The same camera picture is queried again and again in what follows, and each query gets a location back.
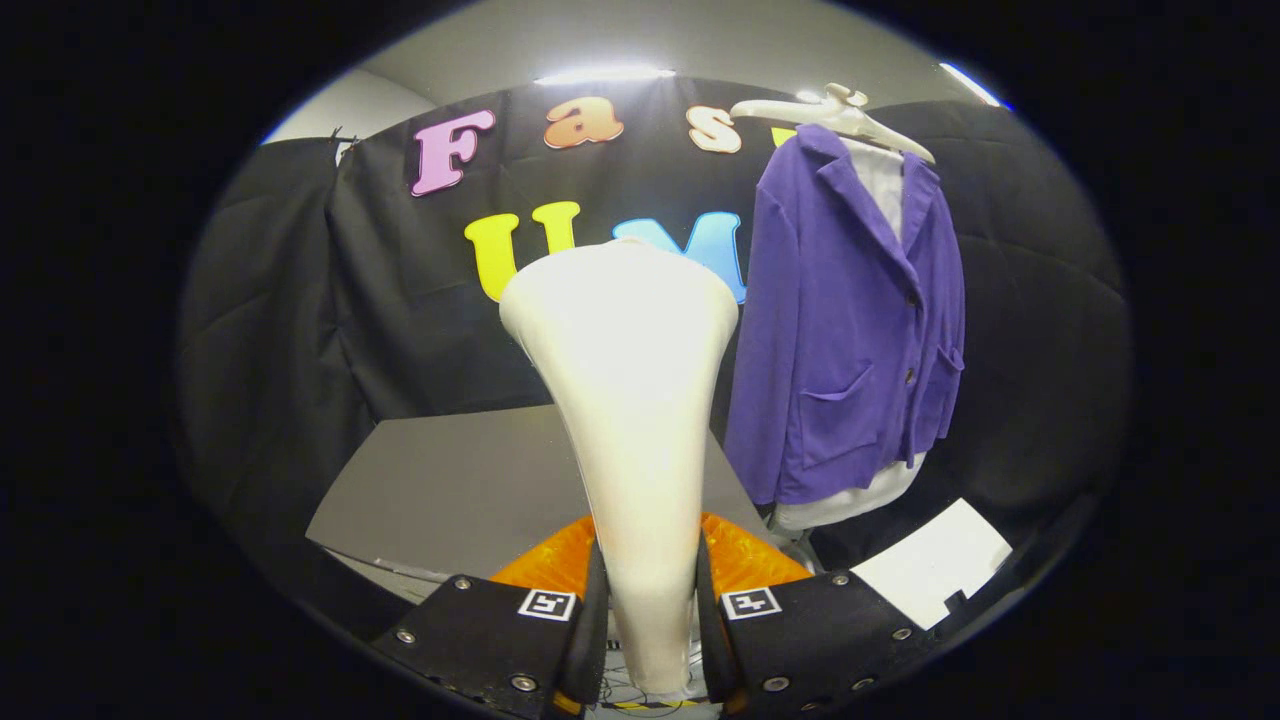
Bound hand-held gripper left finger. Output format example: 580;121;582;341
368;515;611;719

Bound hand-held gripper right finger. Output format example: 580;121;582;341
695;513;941;716

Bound purple corduroy jacket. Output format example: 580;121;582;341
723;123;967;506

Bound white shirt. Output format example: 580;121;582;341
770;138;926;531

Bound white clothes hanger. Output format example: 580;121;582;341
730;83;937;166

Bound white paper sheet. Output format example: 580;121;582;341
850;498;1013;631

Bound black backdrop cloth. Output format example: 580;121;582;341
180;78;1131;601

